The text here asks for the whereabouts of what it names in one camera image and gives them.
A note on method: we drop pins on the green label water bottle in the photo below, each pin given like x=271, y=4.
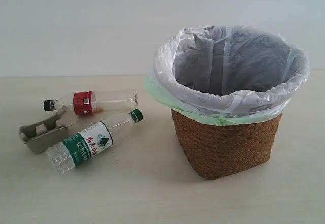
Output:
x=89, y=142

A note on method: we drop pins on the grey cardboard egg carton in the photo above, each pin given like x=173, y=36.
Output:
x=44, y=134

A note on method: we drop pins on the woven brown wicker basket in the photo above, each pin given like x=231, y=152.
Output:
x=219, y=151

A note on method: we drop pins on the white plastic bin liner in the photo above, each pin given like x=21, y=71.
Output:
x=234, y=71

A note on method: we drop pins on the red label clear bottle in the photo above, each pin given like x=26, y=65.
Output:
x=93, y=102

